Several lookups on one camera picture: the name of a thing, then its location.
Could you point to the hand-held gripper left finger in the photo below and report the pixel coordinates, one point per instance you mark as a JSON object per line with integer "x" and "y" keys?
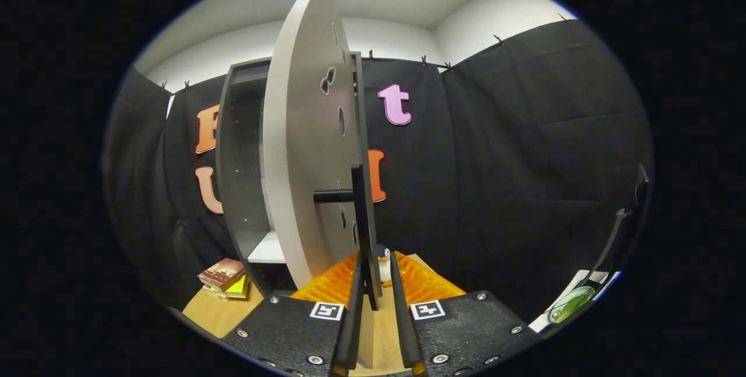
{"x": 352, "y": 330}

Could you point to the dark grey shoe cabinet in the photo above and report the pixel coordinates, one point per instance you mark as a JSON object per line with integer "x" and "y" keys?
{"x": 239, "y": 161}

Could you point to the black backdrop cloth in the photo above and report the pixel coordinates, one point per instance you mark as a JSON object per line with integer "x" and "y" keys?
{"x": 495, "y": 161}

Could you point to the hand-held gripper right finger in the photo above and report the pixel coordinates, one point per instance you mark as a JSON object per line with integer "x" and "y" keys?
{"x": 405, "y": 330}

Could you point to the green oval object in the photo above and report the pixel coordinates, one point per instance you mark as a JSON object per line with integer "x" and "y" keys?
{"x": 571, "y": 303}

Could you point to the yellow cover book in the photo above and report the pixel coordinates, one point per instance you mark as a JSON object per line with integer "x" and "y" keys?
{"x": 238, "y": 288}

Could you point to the brown cover book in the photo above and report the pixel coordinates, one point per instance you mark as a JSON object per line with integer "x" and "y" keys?
{"x": 221, "y": 272}

